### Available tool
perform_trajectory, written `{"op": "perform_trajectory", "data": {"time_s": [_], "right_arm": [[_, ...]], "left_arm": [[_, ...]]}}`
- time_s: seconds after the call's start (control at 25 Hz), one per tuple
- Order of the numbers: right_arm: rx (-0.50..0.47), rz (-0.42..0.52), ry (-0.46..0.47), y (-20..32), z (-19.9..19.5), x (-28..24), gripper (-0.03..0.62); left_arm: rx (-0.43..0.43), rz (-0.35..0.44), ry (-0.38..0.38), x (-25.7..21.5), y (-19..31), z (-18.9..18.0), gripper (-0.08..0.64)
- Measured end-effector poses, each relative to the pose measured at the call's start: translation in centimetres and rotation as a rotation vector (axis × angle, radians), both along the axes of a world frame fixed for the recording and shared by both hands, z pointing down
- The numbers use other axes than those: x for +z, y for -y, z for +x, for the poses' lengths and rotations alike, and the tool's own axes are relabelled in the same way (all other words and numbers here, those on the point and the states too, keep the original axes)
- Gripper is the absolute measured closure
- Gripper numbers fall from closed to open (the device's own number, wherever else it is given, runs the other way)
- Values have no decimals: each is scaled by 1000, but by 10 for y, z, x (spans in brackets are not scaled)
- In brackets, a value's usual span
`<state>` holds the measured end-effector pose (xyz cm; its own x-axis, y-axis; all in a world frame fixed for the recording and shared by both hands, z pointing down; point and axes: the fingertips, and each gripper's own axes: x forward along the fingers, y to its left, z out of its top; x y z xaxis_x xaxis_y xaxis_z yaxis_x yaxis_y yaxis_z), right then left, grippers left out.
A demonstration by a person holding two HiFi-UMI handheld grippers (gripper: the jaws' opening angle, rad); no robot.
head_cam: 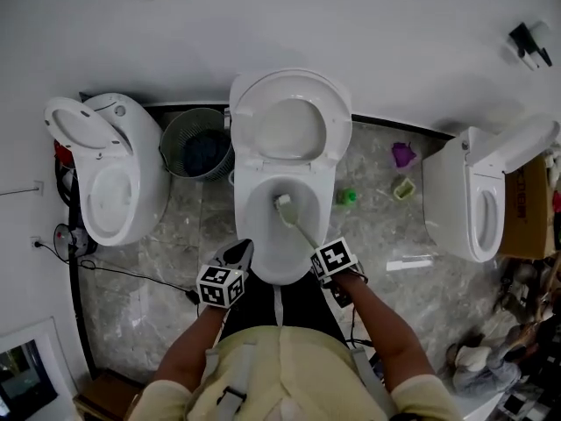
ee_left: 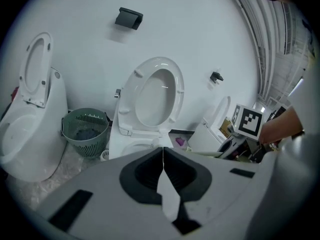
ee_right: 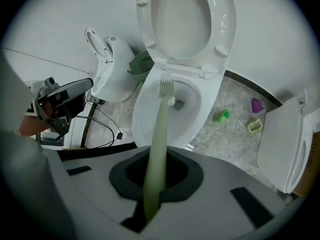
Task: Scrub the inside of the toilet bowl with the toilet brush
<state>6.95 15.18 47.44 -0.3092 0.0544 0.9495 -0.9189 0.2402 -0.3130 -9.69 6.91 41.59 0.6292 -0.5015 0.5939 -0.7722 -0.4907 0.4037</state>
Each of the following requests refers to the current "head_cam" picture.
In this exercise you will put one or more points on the person's right forearm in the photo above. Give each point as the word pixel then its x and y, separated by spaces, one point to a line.
pixel 385 336

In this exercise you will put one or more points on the brown cardboard box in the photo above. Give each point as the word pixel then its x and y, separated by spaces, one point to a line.
pixel 109 397

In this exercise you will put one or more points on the white wall socket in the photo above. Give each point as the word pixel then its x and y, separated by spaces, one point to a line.
pixel 38 188
pixel 36 243

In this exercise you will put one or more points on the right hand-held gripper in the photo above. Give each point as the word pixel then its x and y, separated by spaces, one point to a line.
pixel 335 259

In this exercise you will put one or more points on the black wall holder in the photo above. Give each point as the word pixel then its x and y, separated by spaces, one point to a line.
pixel 526 42

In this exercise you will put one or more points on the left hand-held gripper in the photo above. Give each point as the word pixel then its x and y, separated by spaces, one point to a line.
pixel 217 285

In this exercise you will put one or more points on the white toilet with flat lid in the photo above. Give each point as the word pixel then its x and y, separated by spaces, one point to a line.
pixel 447 204

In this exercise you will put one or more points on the dark blue cloth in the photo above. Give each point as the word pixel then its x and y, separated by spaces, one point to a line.
pixel 206 154

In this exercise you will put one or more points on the small black fan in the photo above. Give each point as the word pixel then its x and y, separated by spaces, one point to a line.
pixel 66 239

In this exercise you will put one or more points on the white toilet with round seat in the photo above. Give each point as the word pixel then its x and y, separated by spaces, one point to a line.
pixel 289 125

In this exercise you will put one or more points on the person's cream top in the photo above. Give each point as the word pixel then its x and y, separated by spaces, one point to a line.
pixel 307 380

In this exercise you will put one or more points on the purple cloth item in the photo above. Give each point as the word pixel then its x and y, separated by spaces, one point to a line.
pixel 404 156

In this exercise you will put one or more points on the person's black trousers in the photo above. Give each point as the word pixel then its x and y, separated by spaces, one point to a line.
pixel 254 309

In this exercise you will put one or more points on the white round items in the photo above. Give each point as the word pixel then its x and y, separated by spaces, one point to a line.
pixel 553 156

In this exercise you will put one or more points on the light green brush holder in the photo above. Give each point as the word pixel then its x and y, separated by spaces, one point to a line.
pixel 404 188

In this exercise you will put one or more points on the light green toilet brush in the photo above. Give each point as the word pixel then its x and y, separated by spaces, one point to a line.
pixel 287 213

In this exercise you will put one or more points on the white egg-shaped toilet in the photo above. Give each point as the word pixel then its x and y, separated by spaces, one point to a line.
pixel 144 147

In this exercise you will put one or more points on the large printed cardboard box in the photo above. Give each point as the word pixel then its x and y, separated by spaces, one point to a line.
pixel 526 217

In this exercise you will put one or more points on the green plastic bottle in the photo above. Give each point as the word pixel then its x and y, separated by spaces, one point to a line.
pixel 347 197

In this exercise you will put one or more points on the green slatted plastic basket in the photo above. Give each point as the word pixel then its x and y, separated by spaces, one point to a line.
pixel 173 143

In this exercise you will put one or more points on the red small item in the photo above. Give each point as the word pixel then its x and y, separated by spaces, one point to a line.
pixel 556 202

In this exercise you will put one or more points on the person's left forearm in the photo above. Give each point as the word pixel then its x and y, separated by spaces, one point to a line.
pixel 188 349

